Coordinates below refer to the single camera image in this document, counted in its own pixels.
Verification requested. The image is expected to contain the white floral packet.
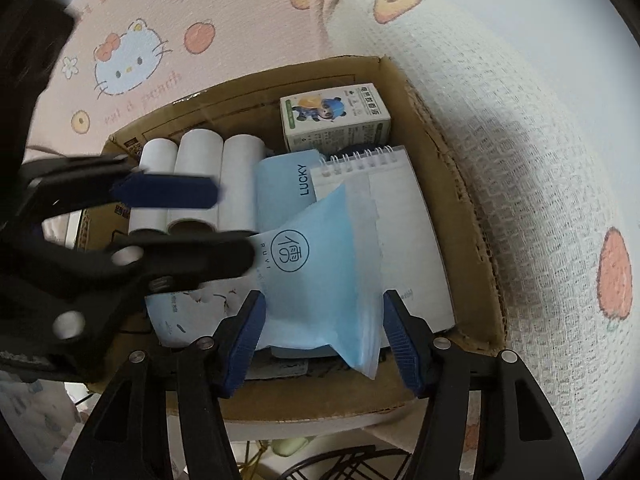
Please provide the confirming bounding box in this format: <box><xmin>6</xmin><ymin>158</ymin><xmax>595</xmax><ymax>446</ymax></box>
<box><xmin>145</xmin><ymin>280</ymin><xmax>266</xmax><ymax>351</ymax></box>

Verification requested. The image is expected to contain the light blue booklet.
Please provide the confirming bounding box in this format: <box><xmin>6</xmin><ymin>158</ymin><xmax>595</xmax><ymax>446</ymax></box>
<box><xmin>256</xmin><ymin>149</ymin><xmax>326</xmax><ymax>237</ymax></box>

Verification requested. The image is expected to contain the white paper roll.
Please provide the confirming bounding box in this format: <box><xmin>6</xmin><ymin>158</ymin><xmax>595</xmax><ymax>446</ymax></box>
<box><xmin>127</xmin><ymin>139</ymin><xmax>177</xmax><ymax>236</ymax></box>
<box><xmin>217</xmin><ymin>135</ymin><xmax>267</xmax><ymax>233</ymax></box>
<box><xmin>167</xmin><ymin>129</ymin><xmax>225</xmax><ymax>233</ymax></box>

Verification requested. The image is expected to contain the pale floral cloth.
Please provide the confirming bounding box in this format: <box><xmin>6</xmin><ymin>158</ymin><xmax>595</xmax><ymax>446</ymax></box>
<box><xmin>0</xmin><ymin>375</ymin><xmax>91</xmax><ymax>466</ymax></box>

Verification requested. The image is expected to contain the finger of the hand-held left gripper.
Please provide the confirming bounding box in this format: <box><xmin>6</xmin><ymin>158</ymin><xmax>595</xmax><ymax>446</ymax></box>
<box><xmin>42</xmin><ymin>231</ymin><xmax>259</xmax><ymax>332</ymax></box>
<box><xmin>21</xmin><ymin>154</ymin><xmax>224</xmax><ymax>219</ymax></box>

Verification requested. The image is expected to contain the brown cardboard box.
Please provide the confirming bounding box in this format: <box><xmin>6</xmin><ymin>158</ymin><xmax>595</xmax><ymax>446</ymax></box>
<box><xmin>75</xmin><ymin>55</ymin><xmax>508</xmax><ymax>409</ymax></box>

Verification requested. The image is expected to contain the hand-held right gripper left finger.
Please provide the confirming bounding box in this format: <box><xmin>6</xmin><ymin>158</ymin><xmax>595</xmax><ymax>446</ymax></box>
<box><xmin>61</xmin><ymin>290</ymin><xmax>267</xmax><ymax>480</ymax></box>

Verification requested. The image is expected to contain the light blue tissue pack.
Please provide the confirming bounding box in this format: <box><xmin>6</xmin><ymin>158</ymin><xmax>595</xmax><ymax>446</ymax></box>
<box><xmin>247</xmin><ymin>182</ymin><xmax>384</xmax><ymax>380</ymax></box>

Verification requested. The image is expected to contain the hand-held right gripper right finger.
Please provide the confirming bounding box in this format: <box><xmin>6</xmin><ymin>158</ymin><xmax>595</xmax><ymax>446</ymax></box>
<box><xmin>382</xmin><ymin>289</ymin><xmax>585</xmax><ymax>480</ymax></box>

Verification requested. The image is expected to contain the green cartoon print box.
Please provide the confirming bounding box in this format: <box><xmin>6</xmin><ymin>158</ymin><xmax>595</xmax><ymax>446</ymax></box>
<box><xmin>279</xmin><ymin>82</ymin><xmax>392</xmax><ymax>154</ymax></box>

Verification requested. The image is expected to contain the black wire rack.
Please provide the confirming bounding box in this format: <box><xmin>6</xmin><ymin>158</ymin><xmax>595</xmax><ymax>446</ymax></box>
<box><xmin>272</xmin><ymin>441</ymin><xmax>417</xmax><ymax>480</ymax></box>

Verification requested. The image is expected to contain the pale green object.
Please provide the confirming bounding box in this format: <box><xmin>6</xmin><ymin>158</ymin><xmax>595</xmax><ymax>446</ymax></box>
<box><xmin>270</xmin><ymin>435</ymin><xmax>312</xmax><ymax>459</ymax></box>

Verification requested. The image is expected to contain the pink printed blanket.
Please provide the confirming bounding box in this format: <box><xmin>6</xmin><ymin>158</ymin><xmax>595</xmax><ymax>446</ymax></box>
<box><xmin>0</xmin><ymin>0</ymin><xmax>640</xmax><ymax>480</ymax></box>

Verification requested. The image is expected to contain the white spiral notepad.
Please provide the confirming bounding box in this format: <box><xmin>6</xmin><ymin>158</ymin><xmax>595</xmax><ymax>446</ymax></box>
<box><xmin>309</xmin><ymin>145</ymin><xmax>456</xmax><ymax>348</ymax></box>

